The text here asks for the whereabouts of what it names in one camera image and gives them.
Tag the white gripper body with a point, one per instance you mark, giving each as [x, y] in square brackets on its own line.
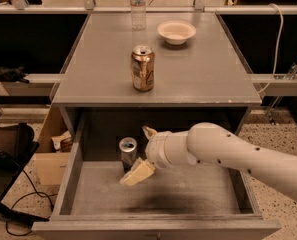
[158, 149]

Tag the grey open top drawer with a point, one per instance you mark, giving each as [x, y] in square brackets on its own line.
[200, 202]

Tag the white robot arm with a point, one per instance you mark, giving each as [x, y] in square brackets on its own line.
[208, 142]

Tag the crumpled paper bag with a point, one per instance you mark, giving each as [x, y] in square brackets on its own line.
[63, 142]

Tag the clear plastic water bottle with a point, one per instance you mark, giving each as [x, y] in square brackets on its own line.
[138, 14]

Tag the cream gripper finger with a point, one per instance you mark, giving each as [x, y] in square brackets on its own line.
[149, 132]
[139, 171]

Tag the cardboard box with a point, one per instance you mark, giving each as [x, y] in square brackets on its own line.
[49, 159]

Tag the grey cabinet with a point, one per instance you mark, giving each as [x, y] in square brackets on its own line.
[200, 80]

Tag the white paper bowl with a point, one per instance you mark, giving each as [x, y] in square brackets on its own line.
[176, 32]

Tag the silver blue redbull can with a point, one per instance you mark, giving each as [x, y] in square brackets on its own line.
[128, 152]

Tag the gold soda can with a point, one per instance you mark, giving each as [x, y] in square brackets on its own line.
[142, 68]

